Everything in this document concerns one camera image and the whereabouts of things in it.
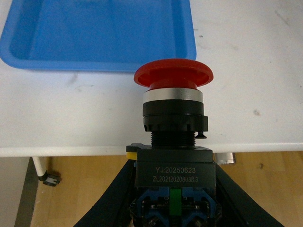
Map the white table leg with foot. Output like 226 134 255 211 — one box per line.
32 156 61 187

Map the blue plastic tray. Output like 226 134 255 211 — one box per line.
0 0 196 72

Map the red emergency stop button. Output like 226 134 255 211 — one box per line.
126 59 222 227

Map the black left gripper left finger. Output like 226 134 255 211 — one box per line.
75 160 135 227

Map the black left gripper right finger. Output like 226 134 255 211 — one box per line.
214 164 282 227

